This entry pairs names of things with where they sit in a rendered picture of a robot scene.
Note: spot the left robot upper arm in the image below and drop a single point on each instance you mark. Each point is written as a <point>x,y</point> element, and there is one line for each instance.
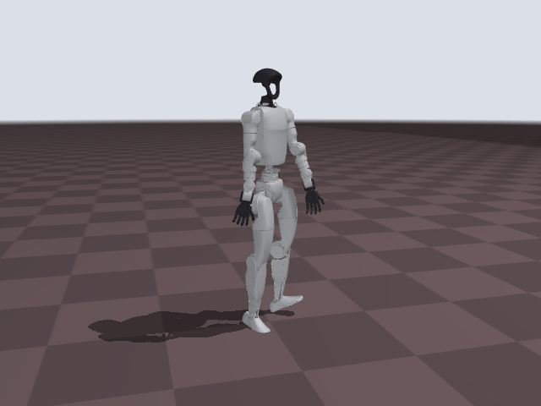
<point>296,148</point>

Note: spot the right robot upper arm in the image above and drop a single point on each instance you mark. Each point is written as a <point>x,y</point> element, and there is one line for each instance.
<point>250,121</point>

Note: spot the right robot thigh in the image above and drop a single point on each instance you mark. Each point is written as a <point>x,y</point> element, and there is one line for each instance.
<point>263,227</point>

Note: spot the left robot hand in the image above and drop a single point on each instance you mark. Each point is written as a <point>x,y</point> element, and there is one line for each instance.
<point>313,197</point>

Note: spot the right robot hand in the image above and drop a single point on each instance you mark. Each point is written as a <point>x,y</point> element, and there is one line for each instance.
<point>244,210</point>

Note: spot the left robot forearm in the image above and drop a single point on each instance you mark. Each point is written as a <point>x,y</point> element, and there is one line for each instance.
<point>303,167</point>

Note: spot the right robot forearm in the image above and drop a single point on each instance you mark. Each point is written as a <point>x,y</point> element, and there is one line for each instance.
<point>249,171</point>

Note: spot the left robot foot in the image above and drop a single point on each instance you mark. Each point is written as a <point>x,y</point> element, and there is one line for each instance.
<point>284,302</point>

